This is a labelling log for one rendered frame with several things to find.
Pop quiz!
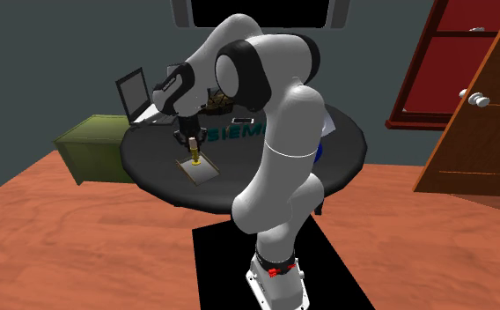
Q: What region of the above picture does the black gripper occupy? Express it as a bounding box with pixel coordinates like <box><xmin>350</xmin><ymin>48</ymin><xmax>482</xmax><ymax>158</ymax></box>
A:
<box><xmin>173</xmin><ymin>112</ymin><xmax>210</xmax><ymax>152</ymax></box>

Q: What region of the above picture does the golden candlestick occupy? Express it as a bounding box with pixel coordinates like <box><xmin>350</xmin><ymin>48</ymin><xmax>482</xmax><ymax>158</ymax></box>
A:
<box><xmin>188</xmin><ymin>137</ymin><xmax>203</xmax><ymax>166</ymax></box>

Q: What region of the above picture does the grey tray with brown rim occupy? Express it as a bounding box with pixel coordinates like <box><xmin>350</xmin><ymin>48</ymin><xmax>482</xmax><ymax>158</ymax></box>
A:
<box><xmin>174</xmin><ymin>151</ymin><xmax>222</xmax><ymax>187</ymax></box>

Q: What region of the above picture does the brown woven basket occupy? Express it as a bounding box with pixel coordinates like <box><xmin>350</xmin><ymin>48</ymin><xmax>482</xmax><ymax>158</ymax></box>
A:
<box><xmin>198</xmin><ymin>89</ymin><xmax>237</xmax><ymax>117</ymax></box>

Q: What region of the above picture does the round black table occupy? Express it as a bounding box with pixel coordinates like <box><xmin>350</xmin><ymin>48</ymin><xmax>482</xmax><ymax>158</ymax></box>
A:
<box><xmin>119</xmin><ymin>99</ymin><xmax>368</xmax><ymax>215</ymax></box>

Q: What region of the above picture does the open grey laptop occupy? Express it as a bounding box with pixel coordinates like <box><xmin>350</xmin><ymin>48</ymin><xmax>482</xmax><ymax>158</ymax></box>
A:
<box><xmin>114</xmin><ymin>66</ymin><xmax>179</xmax><ymax>127</ymax></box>

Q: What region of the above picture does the olive green cabinet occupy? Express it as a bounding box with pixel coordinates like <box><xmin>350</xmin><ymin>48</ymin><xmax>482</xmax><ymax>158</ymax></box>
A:
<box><xmin>53</xmin><ymin>114</ymin><xmax>138</xmax><ymax>187</ymax></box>

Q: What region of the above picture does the black robot stand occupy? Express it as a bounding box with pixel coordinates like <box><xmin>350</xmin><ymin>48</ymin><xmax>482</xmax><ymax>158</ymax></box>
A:
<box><xmin>191</xmin><ymin>214</ymin><xmax>377</xmax><ymax>310</ymax></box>

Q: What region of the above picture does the red wooden bookshelf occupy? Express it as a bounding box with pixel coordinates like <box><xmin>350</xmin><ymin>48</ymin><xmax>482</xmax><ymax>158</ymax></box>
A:
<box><xmin>384</xmin><ymin>0</ymin><xmax>500</xmax><ymax>131</ymax></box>

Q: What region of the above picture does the brown door with white knob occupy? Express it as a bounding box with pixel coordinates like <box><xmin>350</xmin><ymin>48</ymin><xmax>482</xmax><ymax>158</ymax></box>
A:
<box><xmin>412</xmin><ymin>0</ymin><xmax>500</xmax><ymax>199</ymax></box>

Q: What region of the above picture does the wall screen with grey frame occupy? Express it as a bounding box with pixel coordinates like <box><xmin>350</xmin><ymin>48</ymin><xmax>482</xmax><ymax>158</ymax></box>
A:
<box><xmin>170</xmin><ymin>0</ymin><xmax>352</xmax><ymax>30</ymax></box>

